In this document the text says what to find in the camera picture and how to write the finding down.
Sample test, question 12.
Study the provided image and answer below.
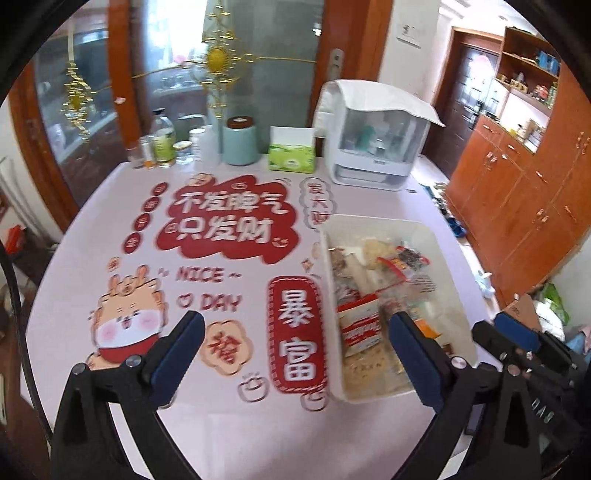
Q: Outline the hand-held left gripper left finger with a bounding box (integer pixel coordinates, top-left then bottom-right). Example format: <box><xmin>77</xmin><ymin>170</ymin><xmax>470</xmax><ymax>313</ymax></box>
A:
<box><xmin>48</xmin><ymin>310</ymin><xmax>206</xmax><ymax>480</ymax></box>

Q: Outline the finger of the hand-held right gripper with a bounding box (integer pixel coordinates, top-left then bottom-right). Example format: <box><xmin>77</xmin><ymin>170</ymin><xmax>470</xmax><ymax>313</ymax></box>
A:
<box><xmin>495</xmin><ymin>313</ymin><xmax>573</xmax><ymax>370</ymax></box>
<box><xmin>471</xmin><ymin>320</ymin><xmax>513</xmax><ymax>367</ymax></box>

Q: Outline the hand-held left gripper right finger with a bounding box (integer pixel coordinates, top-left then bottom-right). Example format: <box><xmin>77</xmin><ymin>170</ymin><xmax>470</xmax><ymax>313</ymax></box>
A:
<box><xmin>389</xmin><ymin>311</ymin><xmax>555</xmax><ymax>480</ymax></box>

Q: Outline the clear packet with orange sachet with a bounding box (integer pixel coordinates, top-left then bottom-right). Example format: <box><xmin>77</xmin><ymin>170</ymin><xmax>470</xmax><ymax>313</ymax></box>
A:
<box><xmin>411</xmin><ymin>314</ymin><xmax>445</xmax><ymax>347</ymax></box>

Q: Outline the beige cracker packet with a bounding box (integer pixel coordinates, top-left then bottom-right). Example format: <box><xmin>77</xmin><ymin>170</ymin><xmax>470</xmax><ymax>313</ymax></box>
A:
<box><xmin>344</xmin><ymin>351</ymin><xmax>411</xmax><ymax>398</ymax></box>

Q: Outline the red white snack packet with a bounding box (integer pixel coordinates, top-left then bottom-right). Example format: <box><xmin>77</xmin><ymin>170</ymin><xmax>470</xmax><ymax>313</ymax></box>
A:
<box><xmin>337</xmin><ymin>295</ymin><xmax>385</xmax><ymax>356</ymax></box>

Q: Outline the clear printed snack packet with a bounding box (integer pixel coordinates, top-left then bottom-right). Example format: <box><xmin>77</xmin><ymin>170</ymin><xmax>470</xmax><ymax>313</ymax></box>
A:
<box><xmin>392</xmin><ymin>272</ymin><xmax>437</xmax><ymax>305</ymax></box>

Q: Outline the red dark snack packet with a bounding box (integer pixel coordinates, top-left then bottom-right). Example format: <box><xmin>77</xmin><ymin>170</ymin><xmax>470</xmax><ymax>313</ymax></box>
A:
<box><xmin>388</xmin><ymin>247</ymin><xmax>430</xmax><ymax>280</ymax></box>

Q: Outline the long white snack packet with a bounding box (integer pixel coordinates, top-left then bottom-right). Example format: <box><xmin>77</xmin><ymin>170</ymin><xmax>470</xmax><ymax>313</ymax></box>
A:
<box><xmin>342</xmin><ymin>251</ymin><xmax>371</xmax><ymax>297</ymax></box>

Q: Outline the round rice cracker packet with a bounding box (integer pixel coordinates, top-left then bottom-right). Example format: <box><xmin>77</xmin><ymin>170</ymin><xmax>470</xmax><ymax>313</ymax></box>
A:
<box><xmin>362</xmin><ymin>237</ymin><xmax>393</xmax><ymax>266</ymax></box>

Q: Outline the white plastic bin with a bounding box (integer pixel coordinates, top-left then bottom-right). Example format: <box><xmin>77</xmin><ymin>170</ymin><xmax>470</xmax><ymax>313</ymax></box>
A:
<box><xmin>318</xmin><ymin>213</ymin><xmax>478</xmax><ymax>406</ymax></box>

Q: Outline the cardboard box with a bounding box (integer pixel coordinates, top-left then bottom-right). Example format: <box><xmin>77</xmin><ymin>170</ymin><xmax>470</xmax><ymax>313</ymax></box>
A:
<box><xmin>501</xmin><ymin>293</ymin><xmax>546</xmax><ymax>333</ymax></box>

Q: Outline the green plastic bag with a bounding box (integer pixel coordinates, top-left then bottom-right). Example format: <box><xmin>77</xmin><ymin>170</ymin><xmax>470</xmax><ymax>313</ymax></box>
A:
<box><xmin>540</xmin><ymin>284</ymin><xmax>571</xmax><ymax>324</ymax></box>

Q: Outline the wooden cabinet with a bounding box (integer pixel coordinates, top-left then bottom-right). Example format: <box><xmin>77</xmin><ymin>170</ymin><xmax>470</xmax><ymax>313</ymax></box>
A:
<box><xmin>445</xmin><ymin>28</ymin><xmax>591</xmax><ymax>305</ymax></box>

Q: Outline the printed pink table cover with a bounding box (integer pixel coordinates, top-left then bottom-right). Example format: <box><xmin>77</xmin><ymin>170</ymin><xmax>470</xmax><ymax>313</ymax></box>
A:
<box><xmin>21</xmin><ymin>159</ymin><xmax>502</xmax><ymax>480</ymax></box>

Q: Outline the white storage cabinet box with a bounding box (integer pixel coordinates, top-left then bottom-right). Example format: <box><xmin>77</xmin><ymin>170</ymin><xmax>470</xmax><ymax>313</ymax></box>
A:
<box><xmin>313</xmin><ymin>79</ymin><xmax>446</xmax><ymax>192</ymax></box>

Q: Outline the glass bottle with green label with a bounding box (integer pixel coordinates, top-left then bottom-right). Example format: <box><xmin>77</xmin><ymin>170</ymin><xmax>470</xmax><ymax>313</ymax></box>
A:
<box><xmin>152</xmin><ymin>108</ymin><xmax>176</xmax><ymax>168</ymax></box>

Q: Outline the teal canister with wooden lid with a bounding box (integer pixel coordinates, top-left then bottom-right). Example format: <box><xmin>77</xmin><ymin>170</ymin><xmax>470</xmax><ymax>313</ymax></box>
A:
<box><xmin>223</xmin><ymin>115</ymin><xmax>260</xmax><ymax>166</ymax></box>

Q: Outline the green tissue pack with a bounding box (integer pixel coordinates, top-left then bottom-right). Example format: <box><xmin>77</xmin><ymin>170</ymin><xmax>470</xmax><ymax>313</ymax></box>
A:
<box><xmin>268</xmin><ymin>127</ymin><xmax>317</xmax><ymax>174</ymax></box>

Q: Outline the dark entrance door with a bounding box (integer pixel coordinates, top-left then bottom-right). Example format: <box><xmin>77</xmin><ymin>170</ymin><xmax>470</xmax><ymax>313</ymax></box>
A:
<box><xmin>445</xmin><ymin>28</ymin><xmax>504</xmax><ymax>167</ymax></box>

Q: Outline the white cloth cover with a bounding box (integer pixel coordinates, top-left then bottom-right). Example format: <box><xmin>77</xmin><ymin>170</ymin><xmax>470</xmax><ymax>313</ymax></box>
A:
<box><xmin>313</xmin><ymin>79</ymin><xmax>446</xmax><ymax>127</ymax></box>

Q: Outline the wooden framed glass door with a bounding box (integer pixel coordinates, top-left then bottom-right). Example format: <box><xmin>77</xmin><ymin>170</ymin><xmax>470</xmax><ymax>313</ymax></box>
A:
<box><xmin>9</xmin><ymin>0</ymin><xmax>393</xmax><ymax>232</ymax></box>

